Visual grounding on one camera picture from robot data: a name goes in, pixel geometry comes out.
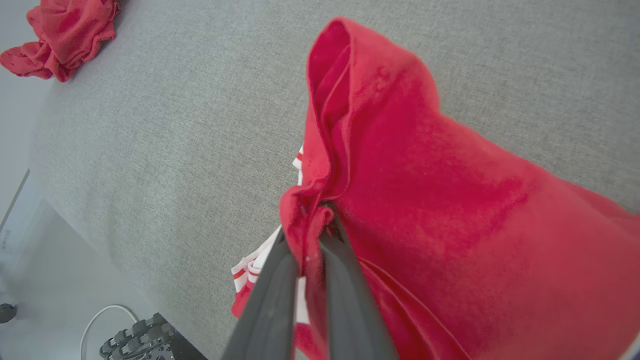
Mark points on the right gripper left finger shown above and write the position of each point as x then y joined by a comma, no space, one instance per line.
270,310

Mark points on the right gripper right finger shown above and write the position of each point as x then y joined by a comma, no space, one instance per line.
350,310

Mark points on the red basketball jersey number 23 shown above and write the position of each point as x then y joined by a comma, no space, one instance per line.
450,200

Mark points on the red shorts with white stripe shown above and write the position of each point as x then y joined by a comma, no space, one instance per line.
70,30

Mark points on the grey fabric sofa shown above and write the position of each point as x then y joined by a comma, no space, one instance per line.
175,150

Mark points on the small dark round object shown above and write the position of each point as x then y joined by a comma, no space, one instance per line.
7,313

